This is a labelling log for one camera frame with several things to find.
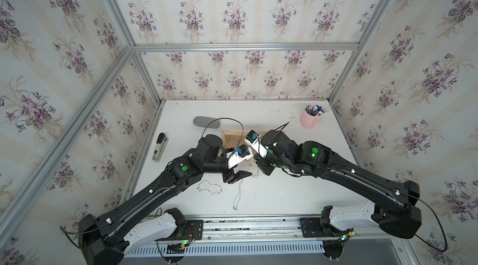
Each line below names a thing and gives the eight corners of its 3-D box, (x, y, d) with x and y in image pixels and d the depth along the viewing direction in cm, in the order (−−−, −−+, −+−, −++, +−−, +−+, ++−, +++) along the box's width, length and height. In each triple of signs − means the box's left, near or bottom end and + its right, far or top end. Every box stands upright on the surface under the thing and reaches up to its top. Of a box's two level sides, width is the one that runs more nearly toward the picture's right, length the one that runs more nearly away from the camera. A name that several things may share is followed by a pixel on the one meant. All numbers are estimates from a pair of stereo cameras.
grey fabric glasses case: (193, 125, 110) (192, 122, 107) (196, 118, 113) (195, 114, 111) (218, 129, 108) (218, 126, 105) (221, 122, 111) (220, 118, 109)
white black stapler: (154, 162, 95) (150, 156, 90) (162, 139, 105) (158, 132, 100) (163, 162, 95) (159, 156, 90) (170, 139, 105) (166, 132, 100)
